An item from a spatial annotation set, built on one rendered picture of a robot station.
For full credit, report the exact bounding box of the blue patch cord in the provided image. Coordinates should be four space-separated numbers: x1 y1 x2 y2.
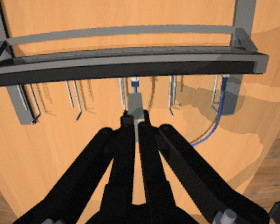
134 84 226 146

